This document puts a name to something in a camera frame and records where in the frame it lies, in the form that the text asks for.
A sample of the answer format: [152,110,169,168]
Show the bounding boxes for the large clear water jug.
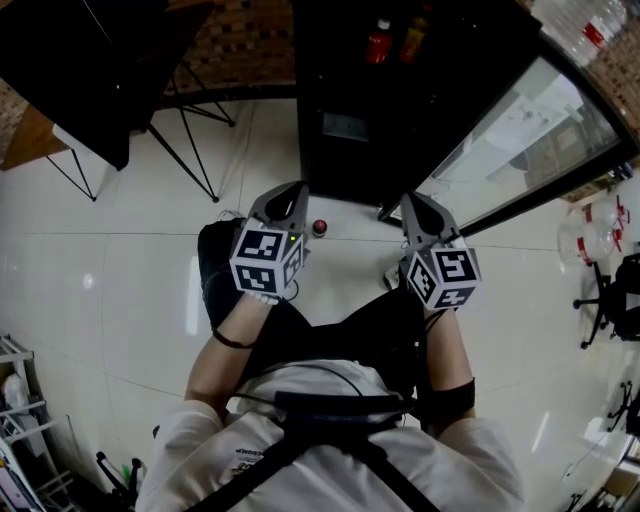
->
[531,0,629,69]

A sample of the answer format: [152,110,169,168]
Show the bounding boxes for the black cloth covered table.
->
[0,0,171,204]

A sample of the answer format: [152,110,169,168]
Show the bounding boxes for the white metal rack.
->
[0,333,74,512]

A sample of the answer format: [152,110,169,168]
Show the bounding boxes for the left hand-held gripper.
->
[228,180,311,302]

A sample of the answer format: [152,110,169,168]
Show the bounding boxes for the black hair tie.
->
[211,327,259,350]

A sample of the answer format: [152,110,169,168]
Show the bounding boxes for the glass refrigerator door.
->
[376,29,640,240]

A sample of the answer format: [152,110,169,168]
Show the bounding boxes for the person's left forearm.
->
[183,292,282,417]

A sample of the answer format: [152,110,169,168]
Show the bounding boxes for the person's right forearm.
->
[423,307,476,399]

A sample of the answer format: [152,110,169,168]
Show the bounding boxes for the white shirt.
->
[134,358,527,512]

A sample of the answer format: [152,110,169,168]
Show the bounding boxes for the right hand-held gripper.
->
[400,191,483,312]

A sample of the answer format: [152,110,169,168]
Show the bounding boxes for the black tripod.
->
[94,449,147,507]

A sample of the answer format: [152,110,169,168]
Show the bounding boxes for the black refrigerator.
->
[291,0,544,222]

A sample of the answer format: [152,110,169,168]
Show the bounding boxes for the black office chair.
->
[571,252,640,351]

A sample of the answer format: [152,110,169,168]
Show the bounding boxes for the red bottle white cap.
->
[365,18,393,65]

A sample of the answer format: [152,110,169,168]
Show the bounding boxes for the black chair base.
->
[606,379,640,437]

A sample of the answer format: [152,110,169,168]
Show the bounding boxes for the black trousers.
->
[197,218,431,396]

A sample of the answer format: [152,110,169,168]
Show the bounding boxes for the black wire rack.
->
[144,0,237,205]

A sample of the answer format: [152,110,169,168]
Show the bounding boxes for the orange drink bottle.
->
[399,4,432,65]

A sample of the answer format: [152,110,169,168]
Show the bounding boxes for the empty clear jug red label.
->
[581,198,629,234]
[556,223,624,267]

